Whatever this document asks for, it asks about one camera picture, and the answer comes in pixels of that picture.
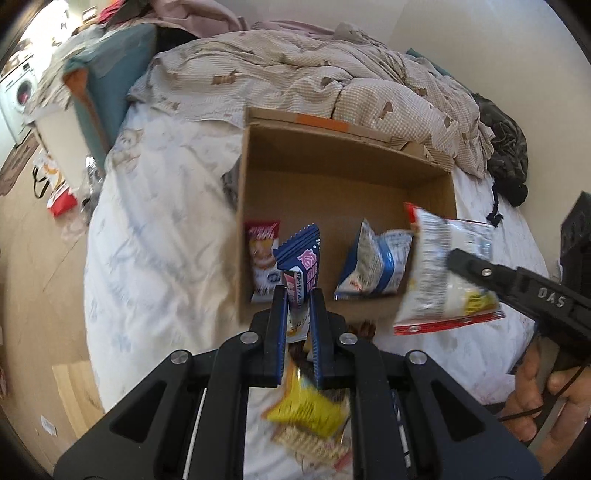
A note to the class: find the white washing machine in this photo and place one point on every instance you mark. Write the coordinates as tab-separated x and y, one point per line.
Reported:
21	92

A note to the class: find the person's right hand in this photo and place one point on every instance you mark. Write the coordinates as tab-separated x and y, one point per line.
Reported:
526	397

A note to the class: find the blue pink small snack packet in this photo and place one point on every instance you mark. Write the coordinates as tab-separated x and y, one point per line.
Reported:
300	263

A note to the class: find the dark patterned cloth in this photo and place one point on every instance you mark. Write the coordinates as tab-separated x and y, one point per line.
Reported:
505	147

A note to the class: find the black perforated object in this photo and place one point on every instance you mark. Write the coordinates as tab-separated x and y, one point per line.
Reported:
577	235

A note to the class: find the cardboard box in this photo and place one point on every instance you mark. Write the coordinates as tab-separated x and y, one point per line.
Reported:
323	184

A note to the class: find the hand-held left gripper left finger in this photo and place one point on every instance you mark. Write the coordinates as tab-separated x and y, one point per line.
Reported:
279	332

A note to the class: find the brown door mat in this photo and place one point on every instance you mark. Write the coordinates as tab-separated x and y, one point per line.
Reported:
16	166

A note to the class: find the wafer biscuit packet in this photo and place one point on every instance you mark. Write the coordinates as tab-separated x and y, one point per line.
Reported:
304	447

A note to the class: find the teal cushion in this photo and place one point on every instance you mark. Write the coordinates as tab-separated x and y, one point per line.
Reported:
115	83

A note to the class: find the teal cloth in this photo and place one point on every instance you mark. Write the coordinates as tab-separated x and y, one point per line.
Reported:
427	62

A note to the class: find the white printed bedsheet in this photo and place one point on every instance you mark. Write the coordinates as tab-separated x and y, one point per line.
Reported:
161	277

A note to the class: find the white red shopping bag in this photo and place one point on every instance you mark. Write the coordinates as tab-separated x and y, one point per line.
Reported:
57	194

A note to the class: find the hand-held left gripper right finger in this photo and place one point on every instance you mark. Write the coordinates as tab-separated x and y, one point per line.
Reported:
316	341

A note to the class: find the checked beige blanket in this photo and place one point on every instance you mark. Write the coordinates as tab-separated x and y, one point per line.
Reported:
300	69

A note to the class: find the grey cloth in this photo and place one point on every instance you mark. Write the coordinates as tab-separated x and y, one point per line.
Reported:
231	189

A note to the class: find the blue white chip bag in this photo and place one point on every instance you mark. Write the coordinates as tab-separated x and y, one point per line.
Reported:
369	263

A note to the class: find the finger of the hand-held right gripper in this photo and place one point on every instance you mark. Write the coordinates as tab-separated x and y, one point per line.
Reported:
480	272

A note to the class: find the yellow snack packet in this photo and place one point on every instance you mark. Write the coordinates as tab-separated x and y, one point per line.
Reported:
309	406

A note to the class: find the red white cartoon snack packet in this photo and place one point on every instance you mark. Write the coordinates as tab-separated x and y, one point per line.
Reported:
263	258

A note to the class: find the white red-edged snack bag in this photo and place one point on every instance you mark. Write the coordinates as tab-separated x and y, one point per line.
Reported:
438	277

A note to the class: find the pink clothing pile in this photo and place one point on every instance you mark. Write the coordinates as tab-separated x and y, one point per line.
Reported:
184	16

